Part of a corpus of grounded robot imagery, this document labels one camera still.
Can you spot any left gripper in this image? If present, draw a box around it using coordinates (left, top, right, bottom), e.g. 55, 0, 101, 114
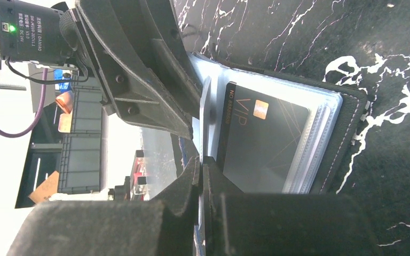
0, 1, 202, 139

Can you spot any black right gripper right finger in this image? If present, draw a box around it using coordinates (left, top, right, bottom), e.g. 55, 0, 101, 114
203, 157, 382, 255

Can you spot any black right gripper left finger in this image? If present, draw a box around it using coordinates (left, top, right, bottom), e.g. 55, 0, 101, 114
8, 158, 200, 255

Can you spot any black VIP card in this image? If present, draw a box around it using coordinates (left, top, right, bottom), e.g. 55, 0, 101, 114
216, 82, 310, 193

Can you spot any grey storage crate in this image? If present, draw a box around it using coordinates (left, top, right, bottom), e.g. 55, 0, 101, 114
58, 78, 103, 195

